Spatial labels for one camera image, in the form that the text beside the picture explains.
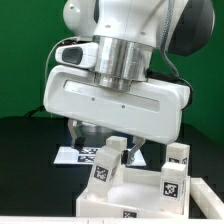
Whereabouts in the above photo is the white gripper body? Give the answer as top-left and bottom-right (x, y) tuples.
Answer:
(44, 65), (190, 144)

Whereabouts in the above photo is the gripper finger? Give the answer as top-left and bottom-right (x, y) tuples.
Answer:
(68, 119), (84, 148)
(123, 136), (145, 165)

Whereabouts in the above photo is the white square table top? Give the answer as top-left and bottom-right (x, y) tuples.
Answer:
(76, 168), (190, 219)

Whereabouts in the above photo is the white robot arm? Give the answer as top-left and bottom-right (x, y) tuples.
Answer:
(44, 0), (215, 148)

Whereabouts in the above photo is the white marker sheet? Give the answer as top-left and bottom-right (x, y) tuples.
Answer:
(53, 145), (148, 167)

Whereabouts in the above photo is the white obstacle bar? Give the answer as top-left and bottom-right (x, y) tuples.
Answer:
(190, 178), (224, 220)

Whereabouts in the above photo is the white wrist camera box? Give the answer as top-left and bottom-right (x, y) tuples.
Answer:
(55, 42), (99, 69)

